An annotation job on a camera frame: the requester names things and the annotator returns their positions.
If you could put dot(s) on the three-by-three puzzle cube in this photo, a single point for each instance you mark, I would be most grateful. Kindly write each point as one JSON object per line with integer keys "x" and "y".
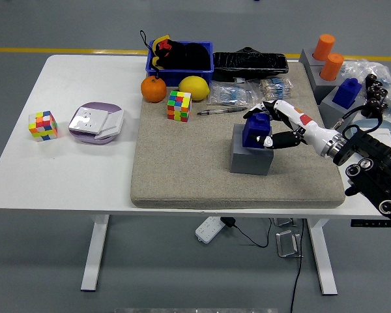
{"x": 43, "y": 126}

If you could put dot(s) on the black cylinder capacitor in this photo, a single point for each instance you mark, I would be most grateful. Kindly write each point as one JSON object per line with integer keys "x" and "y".
{"x": 379, "y": 94}
{"x": 375, "y": 87}
{"x": 371, "y": 79}
{"x": 376, "y": 103}
{"x": 373, "y": 112}

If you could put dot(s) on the clear plastic parts bag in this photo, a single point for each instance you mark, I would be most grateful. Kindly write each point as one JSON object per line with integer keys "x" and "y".
{"x": 358, "y": 66}

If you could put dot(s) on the orange cylinder stamp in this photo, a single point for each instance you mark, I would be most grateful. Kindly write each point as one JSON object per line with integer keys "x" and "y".
{"x": 323, "y": 47}
{"x": 331, "y": 66}

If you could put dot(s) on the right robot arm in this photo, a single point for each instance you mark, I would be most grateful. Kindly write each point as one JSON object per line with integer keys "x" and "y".
{"x": 371, "y": 146}

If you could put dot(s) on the blue seal stamp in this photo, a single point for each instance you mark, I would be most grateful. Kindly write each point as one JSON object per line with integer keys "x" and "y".
{"x": 347, "y": 94}
{"x": 257, "y": 125}

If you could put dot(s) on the purple plate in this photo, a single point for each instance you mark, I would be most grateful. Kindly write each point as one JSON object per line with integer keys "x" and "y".
{"x": 84, "y": 138}

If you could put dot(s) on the four-by-four puzzle cube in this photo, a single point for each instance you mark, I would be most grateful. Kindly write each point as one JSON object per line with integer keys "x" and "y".
{"x": 179, "y": 106}

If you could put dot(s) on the white table leg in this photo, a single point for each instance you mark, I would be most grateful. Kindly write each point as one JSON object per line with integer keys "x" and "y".
{"x": 96, "y": 254}
{"x": 322, "y": 261}

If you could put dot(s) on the black table control panel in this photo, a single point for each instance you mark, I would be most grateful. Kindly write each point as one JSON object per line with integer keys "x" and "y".
{"x": 371, "y": 223}

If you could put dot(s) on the black wrapped long object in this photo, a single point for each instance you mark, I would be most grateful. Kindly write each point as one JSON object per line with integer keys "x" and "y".
{"x": 247, "y": 63}

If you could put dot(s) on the grey square holder block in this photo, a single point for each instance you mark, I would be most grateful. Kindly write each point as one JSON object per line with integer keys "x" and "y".
{"x": 329, "y": 106}
{"x": 251, "y": 163}

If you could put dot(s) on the white power strip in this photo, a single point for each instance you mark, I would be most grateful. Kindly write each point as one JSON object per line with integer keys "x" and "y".
{"x": 208, "y": 228}

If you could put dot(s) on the grey ballpoint pen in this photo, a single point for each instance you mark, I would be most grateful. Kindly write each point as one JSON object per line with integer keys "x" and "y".
{"x": 228, "y": 110}

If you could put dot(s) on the blue plastic bin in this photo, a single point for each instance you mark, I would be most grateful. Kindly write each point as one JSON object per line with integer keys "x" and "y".
{"x": 182, "y": 77}

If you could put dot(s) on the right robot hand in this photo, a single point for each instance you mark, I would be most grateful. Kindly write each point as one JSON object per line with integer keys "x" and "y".
{"x": 309, "y": 130}

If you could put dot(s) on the white wall switch panel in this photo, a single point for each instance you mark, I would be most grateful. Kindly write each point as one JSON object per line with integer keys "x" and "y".
{"x": 114, "y": 124}
{"x": 386, "y": 135}

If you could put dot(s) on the bag of blue resistors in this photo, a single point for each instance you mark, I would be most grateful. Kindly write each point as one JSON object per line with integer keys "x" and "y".
{"x": 231, "y": 94}

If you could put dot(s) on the grey round-hole holder block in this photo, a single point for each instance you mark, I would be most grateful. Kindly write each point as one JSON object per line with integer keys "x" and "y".
{"x": 306, "y": 58}
{"x": 322, "y": 88}

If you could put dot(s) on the orange fruit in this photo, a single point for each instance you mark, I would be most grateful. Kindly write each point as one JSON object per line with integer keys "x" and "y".
{"x": 153, "y": 89}

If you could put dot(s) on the grey-brown mat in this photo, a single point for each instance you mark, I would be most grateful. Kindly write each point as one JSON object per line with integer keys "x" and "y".
{"x": 182, "y": 169}

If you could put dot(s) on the yellow lemon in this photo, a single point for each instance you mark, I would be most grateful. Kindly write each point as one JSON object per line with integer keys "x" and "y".
{"x": 194, "y": 88}

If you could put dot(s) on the white wall socket panel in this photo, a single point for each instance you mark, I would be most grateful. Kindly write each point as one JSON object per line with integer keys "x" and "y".
{"x": 86, "y": 120}

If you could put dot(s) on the small metal bracket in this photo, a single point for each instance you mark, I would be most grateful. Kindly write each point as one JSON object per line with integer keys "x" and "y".
{"x": 283, "y": 222}

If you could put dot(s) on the large metal bracket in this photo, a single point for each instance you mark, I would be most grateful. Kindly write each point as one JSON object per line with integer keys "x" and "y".
{"x": 286, "y": 244}

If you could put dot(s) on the bag of tan resistors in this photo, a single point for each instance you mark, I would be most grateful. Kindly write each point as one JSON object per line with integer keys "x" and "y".
{"x": 275, "y": 89}

